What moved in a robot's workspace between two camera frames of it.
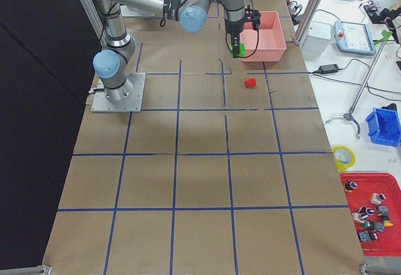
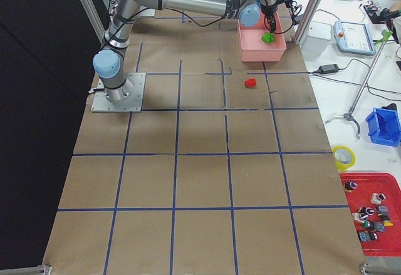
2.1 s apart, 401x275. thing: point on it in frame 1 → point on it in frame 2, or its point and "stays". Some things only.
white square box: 318,38 stays
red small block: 250,83 stays
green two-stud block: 242,50 → 268,38
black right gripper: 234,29 → 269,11
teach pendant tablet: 353,37 stays
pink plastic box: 266,44 stays
